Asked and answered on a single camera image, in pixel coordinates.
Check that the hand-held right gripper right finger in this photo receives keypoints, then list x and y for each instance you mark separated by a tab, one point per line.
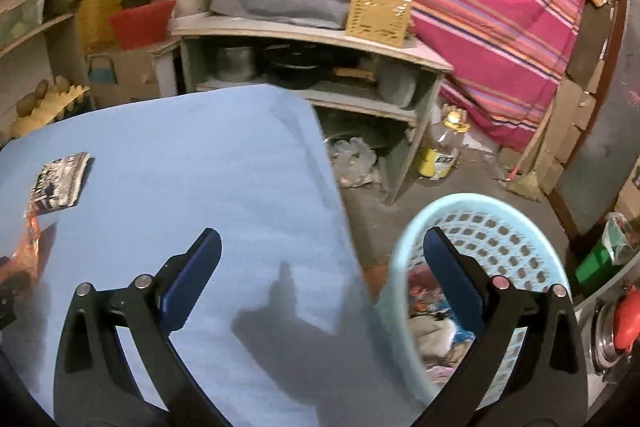
452	279

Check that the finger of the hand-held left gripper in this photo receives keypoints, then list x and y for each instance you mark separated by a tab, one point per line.
7	294

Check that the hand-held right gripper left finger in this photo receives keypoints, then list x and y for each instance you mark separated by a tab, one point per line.
192	279

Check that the orange clear snack wrapper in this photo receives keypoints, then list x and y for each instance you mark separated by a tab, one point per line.
27	247

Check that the blue plastic bag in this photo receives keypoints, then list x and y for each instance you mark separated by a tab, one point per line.
462	337

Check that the brown paper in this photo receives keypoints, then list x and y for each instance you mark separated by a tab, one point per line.
432	337

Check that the light blue laundry basket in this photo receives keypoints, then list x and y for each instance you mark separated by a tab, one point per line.
500	217

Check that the pink wrapper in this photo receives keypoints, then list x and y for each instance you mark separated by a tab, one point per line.
436	374

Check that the straw broom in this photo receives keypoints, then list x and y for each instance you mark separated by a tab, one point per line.
525	182

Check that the black and white printed packet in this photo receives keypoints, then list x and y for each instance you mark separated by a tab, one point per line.
60	182

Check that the cooking oil bottle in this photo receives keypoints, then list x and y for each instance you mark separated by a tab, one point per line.
440	152

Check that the green container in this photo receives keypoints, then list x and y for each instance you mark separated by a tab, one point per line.
595	262

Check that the crumpled clear plastic bag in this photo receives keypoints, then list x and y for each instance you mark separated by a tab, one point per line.
355	162

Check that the steel pot with lid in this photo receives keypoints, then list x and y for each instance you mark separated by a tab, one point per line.
607	342

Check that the red plastic object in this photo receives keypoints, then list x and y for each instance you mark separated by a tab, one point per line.
627	317

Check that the yellow egg tray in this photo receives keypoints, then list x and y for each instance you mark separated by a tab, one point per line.
50	109

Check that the brown potato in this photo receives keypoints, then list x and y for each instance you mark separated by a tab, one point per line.
62	83
32	97

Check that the grey bowl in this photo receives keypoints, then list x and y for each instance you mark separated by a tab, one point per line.
397	87

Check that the cardboard box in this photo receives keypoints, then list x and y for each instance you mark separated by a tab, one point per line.
130	77

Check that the small steel pot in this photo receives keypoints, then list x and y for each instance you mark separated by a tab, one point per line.
235	64

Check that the black pan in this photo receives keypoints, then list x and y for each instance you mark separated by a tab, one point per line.
295	67

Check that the red plastic basket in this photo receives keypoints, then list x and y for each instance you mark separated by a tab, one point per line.
142	24

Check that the low wooden shelf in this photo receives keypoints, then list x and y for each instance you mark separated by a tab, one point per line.
300	37

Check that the yellow cutlery holder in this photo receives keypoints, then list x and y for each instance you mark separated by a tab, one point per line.
377	19

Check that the pink striped blanket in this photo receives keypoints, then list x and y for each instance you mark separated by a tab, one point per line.
475	7

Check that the wooden shelf unit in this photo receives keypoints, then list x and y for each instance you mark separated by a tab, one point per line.
55	22

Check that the yellow jerrycan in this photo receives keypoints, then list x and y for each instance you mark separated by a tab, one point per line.
100	2

